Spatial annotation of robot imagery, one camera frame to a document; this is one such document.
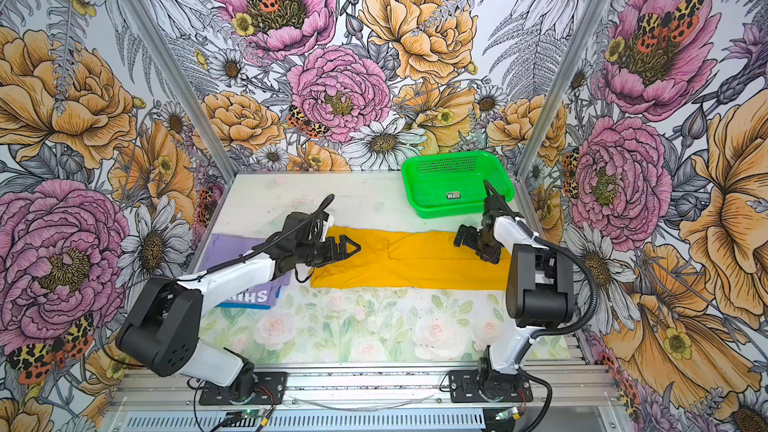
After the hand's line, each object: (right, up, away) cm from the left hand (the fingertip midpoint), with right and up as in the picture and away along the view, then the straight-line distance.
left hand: (348, 258), depth 87 cm
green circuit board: (-22, -33, -16) cm, 43 cm away
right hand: (+36, 0, +7) cm, 37 cm away
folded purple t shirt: (-41, +1, +10) cm, 42 cm away
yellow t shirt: (+18, -2, +9) cm, 20 cm away
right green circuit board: (+39, -34, -16) cm, 54 cm away
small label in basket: (+36, +19, +28) cm, 49 cm away
